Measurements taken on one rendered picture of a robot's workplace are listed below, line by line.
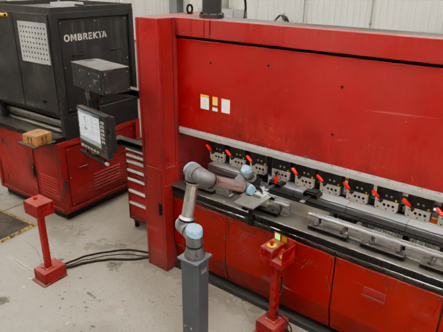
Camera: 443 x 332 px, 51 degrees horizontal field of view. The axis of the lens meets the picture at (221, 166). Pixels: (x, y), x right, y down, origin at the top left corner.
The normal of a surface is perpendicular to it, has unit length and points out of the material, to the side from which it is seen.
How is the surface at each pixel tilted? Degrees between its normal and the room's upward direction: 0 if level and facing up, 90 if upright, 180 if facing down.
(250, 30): 90
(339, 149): 90
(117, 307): 0
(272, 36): 90
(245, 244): 90
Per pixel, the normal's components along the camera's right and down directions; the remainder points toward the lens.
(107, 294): 0.01, -0.92
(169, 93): 0.80, 0.24
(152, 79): -0.60, 0.30
